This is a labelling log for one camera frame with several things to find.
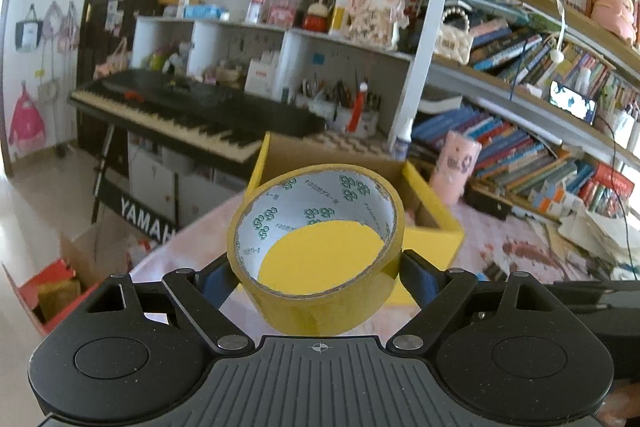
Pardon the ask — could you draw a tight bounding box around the white quilted handbag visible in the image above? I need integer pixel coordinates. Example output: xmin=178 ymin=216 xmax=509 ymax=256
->
xmin=435 ymin=7 xmax=473 ymax=65

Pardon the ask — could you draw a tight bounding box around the pink hanging bag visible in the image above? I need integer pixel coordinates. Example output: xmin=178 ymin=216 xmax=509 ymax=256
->
xmin=9 ymin=82 xmax=46 ymax=158

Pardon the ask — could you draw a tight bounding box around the pink cylindrical cup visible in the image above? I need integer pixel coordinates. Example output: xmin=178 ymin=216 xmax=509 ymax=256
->
xmin=429 ymin=130 xmax=482 ymax=205

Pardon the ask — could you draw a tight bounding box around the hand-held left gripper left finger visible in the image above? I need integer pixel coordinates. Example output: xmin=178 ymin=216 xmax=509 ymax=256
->
xmin=82 ymin=254 xmax=253 ymax=354

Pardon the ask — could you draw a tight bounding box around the wooden chess box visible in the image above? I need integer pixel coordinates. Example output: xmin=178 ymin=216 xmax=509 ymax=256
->
xmin=310 ymin=131 xmax=397 ymax=152

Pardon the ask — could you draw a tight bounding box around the red round doll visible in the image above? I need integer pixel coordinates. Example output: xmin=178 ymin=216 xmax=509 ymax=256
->
xmin=304 ymin=0 xmax=331 ymax=32

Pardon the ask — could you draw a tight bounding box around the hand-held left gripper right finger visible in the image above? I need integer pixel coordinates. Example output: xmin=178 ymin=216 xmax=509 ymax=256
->
xmin=385 ymin=249 xmax=568 ymax=353

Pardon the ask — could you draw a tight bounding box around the yellow carton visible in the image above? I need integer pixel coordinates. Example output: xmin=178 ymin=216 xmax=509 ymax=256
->
xmin=327 ymin=0 xmax=351 ymax=32

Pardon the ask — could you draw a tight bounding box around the yellow tape roll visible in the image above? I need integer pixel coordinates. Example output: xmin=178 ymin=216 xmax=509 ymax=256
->
xmin=226 ymin=164 xmax=407 ymax=338

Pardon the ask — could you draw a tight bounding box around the pen holder with pens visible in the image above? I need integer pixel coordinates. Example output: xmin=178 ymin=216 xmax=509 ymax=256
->
xmin=295 ymin=79 xmax=381 ymax=138

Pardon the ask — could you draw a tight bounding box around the white cubby shelf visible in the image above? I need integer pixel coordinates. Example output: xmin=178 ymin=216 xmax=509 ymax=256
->
xmin=132 ymin=14 xmax=416 ymax=142

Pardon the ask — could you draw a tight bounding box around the yellow cardboard box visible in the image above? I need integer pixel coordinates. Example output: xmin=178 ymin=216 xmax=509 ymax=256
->
xmin=248 ymin=132 xmax=466 ymax=308

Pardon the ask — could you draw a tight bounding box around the pile of papers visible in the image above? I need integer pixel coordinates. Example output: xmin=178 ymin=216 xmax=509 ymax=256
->
xmin=557 ymin=199 xmax=640 ymax=268

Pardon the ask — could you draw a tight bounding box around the black cable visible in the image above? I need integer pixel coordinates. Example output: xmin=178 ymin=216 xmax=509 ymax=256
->
xmin=592 ymin=112 xmax=632 ymax=258

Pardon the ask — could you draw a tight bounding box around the dark brown wooden case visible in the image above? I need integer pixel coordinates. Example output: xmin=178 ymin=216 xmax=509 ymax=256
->
xmin=467 ymin=182 xmax=516 ymax=219

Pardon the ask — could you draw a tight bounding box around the pink plush head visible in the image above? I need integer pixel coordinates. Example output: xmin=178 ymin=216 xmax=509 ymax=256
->
xmin=590 ymin=0 xmax=640 ymax=42

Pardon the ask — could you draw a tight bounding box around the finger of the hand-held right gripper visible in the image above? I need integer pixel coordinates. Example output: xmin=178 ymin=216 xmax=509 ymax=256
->
xmin=544 ymin=279 xmax=640 ymax=310

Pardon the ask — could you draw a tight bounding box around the row of leaning books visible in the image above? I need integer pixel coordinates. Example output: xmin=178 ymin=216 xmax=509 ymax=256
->
xmin=412 ymin=102 xmax=636 ymax=218

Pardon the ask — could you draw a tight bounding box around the red printed box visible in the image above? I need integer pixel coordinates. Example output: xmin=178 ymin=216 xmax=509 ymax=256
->
xmin=592 ymin=164 xmax=636 ymax=212

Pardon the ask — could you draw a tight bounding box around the small white box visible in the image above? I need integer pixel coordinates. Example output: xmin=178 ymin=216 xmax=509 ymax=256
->
xmin=244 ymin=52 xmax=281 ymax=98

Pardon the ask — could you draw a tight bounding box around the white wooden bookshelf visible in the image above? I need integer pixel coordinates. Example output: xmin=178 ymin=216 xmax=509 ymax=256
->
xmin=387 ymin=0 xmax=640 ymax=228

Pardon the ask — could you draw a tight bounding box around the row of shelved books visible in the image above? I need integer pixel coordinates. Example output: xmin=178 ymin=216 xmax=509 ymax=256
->
xmin=470 ymin=19 xmax=640 ymax=118

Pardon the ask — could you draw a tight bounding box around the black keyboard stand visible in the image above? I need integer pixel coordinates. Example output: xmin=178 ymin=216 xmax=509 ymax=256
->
xmin=92 ymin=122 xmax=181 ymax=243

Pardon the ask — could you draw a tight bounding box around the dark tote bag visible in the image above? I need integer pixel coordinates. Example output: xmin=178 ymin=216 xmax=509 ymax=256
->
xmin=15 ymin=4 xmax=43 ymax=52

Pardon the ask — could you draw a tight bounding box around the black electric piano keyboard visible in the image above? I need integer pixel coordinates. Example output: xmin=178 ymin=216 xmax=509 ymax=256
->
xmin=67 ymin=69 xmax=326 ymax=162

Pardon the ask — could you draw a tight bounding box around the open cardboard box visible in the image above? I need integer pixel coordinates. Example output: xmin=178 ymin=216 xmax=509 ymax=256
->
xmin=50 ymin=222 xmax=151 ymax=293

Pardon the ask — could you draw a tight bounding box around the orange and white box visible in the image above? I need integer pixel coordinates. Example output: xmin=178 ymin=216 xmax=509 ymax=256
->
xmin=530 ymin=187 xmax=576 ymax=218

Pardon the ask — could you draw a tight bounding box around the smartphone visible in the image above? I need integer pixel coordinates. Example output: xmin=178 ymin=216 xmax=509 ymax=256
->
xmin=549 ymin=80 xmax=597 ymax=122

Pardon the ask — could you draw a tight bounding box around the blue tissue pack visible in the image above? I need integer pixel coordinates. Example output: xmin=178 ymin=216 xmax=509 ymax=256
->
xmin=182 ymin=4 xmax=231 ymax=20

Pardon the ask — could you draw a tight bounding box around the pink paper bag with bow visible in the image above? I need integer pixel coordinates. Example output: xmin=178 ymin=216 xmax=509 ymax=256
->
xmin=347 ymin=0 xmax=406 ymax=50

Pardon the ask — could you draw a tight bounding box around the white spray bottle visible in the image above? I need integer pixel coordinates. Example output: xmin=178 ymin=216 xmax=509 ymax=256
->
xmin=392 ymin=117 xmax=416 ymax=162

